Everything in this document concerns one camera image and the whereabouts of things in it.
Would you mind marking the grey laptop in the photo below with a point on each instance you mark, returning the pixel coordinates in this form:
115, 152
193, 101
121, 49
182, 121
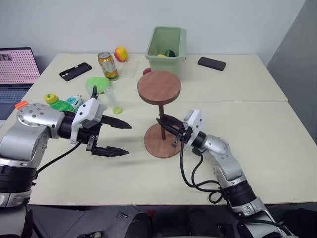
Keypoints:
15, 67

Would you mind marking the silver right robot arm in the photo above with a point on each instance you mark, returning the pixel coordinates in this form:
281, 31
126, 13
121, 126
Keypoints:
227, 161

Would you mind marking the clear tube with green cap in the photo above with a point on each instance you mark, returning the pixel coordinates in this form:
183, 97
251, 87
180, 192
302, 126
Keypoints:
113, 100

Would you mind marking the round wooden base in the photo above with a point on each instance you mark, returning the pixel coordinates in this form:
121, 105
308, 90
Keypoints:
158, 148

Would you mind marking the clear plastic tray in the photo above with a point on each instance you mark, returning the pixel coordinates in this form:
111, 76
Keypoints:
128, 69

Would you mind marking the green plastic bin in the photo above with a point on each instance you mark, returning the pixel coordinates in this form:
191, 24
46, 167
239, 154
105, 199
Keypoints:
173, 67

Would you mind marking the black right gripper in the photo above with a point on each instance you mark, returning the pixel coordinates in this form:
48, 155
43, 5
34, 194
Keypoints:
185, 136

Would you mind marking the black smartphone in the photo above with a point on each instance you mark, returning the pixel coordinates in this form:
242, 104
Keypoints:
212, 63

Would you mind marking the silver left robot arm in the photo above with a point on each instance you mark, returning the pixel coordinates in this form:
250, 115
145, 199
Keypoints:
29, 119

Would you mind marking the red yellow toy apple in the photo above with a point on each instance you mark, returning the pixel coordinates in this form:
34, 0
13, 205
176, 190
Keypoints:
121, 54

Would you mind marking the yellow toy fruit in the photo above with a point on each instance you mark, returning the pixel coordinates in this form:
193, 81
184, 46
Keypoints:
161, 55

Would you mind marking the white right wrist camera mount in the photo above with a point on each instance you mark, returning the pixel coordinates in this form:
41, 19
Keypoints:
194, 124

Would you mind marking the dark rounded shape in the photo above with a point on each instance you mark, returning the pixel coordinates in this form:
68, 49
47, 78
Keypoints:
138, 225

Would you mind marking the wooden pole with round top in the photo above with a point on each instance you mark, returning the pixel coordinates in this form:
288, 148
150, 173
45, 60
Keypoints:
158, 86

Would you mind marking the small red object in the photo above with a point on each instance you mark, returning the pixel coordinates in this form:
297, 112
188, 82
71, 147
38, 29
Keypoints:
146, 71

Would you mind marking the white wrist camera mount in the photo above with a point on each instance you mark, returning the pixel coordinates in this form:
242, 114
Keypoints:
85, 111
194, 124

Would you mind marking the green gold drink can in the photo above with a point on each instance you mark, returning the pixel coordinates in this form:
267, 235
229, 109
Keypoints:
109, 67

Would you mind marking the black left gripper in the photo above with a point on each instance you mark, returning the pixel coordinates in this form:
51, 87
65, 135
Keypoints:
90, 130

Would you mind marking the white blue toy cube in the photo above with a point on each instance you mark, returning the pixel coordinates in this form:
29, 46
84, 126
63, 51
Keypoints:
73, 101

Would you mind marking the black phone case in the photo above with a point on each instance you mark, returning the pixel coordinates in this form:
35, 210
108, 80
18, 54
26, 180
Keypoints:
75, 72

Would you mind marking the dark green round toy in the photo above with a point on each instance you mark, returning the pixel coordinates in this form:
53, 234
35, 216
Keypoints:
170, 53

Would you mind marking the green plastic lid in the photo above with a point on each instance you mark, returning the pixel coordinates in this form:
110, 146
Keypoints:
97, 84

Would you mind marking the green bottle with yellow cap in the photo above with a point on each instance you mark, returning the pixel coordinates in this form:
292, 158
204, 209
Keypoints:
59, 104

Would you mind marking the orange plastic piece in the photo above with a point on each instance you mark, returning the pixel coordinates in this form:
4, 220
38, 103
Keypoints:
20, 105

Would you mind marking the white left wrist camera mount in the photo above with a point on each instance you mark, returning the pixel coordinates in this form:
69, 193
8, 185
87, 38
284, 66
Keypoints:
85, 111

